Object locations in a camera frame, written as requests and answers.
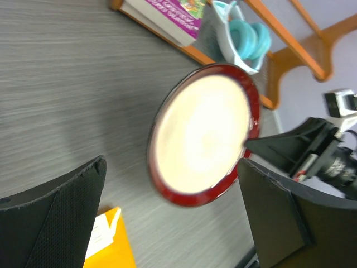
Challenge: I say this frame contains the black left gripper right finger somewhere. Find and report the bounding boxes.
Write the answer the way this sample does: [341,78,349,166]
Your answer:
[238,159,356,267]

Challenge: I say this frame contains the yellow board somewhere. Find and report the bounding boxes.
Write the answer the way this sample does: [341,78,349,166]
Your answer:
[83,207,137,268]

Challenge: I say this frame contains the purple book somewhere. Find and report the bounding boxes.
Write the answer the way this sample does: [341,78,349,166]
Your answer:
[120,0,206,47]

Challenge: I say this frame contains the wooden shelf rack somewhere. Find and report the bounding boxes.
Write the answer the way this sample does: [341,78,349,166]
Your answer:
[109,0,357,110]

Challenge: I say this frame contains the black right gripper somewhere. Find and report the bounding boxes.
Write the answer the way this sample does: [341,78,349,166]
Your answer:
[245,117,356,200]

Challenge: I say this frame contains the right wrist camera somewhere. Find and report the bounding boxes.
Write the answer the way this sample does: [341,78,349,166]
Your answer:
[324,88,356,118]

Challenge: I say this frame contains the large red cream plate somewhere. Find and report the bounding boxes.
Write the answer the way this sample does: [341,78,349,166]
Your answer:
[147,63,261,207]

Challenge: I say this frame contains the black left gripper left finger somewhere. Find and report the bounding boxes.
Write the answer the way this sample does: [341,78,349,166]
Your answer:
[1,156,107,267]

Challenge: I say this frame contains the white cat-ear bowl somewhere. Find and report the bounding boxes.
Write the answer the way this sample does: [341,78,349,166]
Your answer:
[211,1,272,75]

